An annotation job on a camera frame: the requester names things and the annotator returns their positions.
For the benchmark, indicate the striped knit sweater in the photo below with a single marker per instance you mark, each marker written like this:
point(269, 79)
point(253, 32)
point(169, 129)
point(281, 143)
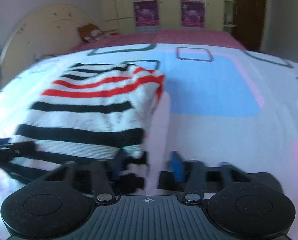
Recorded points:
point(91, 111)

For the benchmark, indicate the patterned white bed sheet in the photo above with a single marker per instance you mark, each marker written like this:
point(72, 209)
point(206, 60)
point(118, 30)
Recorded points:
point(234, 110)

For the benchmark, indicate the lower left purple poster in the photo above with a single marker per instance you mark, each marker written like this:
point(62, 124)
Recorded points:
point(146, 13)

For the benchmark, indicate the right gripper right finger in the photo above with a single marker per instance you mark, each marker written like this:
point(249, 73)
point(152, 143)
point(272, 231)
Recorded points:
point(191, 174)

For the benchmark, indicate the orange patterned pillow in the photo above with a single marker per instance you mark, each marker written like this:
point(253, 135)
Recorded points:
point(90, 32)

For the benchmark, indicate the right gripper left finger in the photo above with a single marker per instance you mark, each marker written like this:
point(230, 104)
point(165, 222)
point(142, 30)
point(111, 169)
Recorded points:
point(102, 174)

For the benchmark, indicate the cream built-in wardrobe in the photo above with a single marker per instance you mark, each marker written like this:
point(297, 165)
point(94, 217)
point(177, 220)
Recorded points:
point(120, 15)

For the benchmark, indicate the cream wooden headboard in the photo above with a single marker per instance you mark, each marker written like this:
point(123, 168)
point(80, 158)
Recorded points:
point(50, 30)

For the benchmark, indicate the lower right purple poster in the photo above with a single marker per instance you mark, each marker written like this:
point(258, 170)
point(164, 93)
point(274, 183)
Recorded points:
point(193, 14)

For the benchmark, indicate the pink bed sheet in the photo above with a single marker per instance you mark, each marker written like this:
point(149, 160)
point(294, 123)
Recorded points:
point(202, 37)

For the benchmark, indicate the purple poster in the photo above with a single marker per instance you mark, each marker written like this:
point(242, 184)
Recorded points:
point(193, 14)
point(146, 13)

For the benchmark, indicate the cream corner shelf unit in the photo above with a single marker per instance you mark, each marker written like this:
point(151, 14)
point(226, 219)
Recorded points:
point(228, 22)

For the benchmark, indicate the dark brown wooden door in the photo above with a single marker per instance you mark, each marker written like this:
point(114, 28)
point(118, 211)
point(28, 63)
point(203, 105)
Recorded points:
point(249, 18)

